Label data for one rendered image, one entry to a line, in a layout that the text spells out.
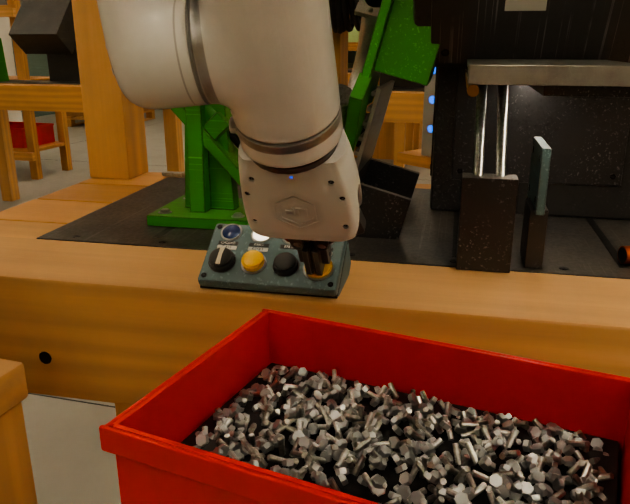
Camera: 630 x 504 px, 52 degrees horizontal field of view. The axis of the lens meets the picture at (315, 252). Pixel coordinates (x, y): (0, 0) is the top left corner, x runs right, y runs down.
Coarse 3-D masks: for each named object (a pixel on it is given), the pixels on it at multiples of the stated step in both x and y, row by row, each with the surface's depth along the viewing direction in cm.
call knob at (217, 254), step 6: (216, 252) 69; (222, 252) 69; (228, 252) 69; (210, 258) 68; (216, 258) 68; (222, 258) 68; (228, 258) 68; (210, 264) 69; (216, 264) 68; (222, 264) 68; (228, 264) 68
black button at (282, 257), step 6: (288, 252) 68; (276, 258) 67; (282, 258) 67; (288, 258) 67; (294, 258) 67; (276, 264) 67; (282, 264) 67; (288, 264) 67; (294, 264) 67; (276, 270) 67; (282, 270) 67; (288, 270) 67
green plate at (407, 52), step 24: (384, 0) 77; (408, 0) 78; (384, 24) 78; (408, 24) 79; (384, 48) 80; (408, 48) 80; (432, 48) 79; (384, 72) 81; (408, 72) 80; (432, 72) 84
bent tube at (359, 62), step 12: (360, 0) 86; (372, 0) 88; (360, 12) 85; (372, 12) 85; (372, 24) 88; (360, 36) 91; (360, 48) 93; (360, 60) 94; (360, 72) 95; (348, 84) 96
